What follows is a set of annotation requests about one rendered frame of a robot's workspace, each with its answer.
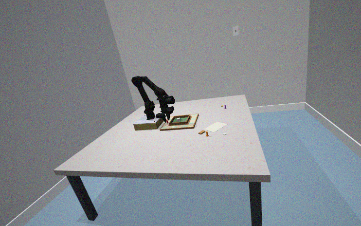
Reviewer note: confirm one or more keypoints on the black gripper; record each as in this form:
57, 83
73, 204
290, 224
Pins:
162, 115

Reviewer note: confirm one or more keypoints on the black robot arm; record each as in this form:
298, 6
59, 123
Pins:
163, 97

